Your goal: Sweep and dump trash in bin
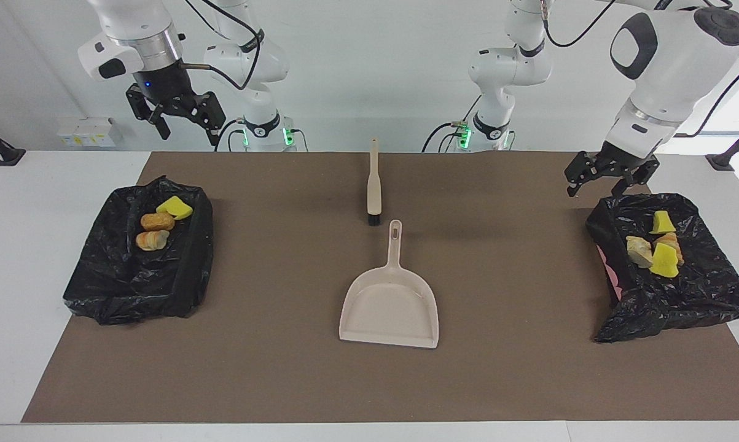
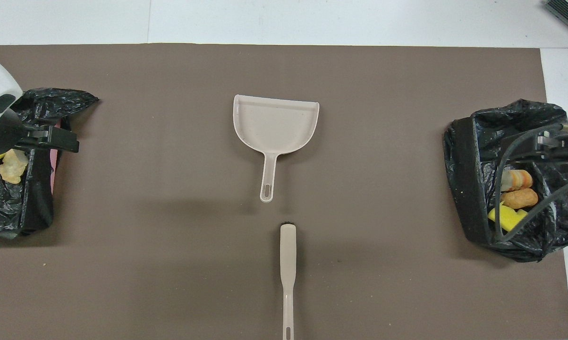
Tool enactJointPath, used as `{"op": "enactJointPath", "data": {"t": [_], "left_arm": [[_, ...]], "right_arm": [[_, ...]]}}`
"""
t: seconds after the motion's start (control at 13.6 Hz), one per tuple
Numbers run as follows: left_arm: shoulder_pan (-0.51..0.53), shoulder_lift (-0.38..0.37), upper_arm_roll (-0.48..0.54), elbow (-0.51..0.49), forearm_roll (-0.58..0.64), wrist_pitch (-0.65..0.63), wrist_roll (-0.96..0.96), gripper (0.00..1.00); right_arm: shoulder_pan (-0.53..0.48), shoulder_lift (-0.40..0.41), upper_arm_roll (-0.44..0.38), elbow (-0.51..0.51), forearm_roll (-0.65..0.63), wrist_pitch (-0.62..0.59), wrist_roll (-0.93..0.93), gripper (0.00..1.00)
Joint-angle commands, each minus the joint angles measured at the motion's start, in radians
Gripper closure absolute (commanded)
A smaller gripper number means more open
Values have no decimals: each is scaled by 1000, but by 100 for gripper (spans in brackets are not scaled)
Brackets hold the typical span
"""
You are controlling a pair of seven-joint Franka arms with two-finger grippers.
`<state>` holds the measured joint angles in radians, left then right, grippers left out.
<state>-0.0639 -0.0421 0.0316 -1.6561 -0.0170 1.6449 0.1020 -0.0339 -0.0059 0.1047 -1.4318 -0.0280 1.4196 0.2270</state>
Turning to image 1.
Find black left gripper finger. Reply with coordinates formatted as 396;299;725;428
565;150;602;198
611;157;661;198

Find brown bread roll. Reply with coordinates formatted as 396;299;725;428
140;212;176;231

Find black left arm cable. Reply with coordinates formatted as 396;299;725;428
541;0;739;139

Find beige plastic dustpan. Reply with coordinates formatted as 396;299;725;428
338;220;439;350

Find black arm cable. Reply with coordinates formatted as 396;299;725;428
541;0;739;139
179;0;262;91

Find white electrical box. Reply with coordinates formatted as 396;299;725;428
57;118;117;148

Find black base cable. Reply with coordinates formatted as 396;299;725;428
423;95;482;153
214;118;248;152

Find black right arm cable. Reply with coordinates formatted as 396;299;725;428
179;0;262;91

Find beige bread chunk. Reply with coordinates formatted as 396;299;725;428
626;236;654;269
136;230;170;252

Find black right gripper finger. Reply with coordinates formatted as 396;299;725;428
126;85;172;141
190;91;227;147

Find striped croissant piece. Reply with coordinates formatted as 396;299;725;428
657;232;685;266

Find brown table mat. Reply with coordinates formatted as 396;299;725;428
21;152;739;424

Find black bag lined pink bin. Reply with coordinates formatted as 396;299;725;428
585;193;739;343

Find beige hand brush black bristles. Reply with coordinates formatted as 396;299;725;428
367;139;383;227

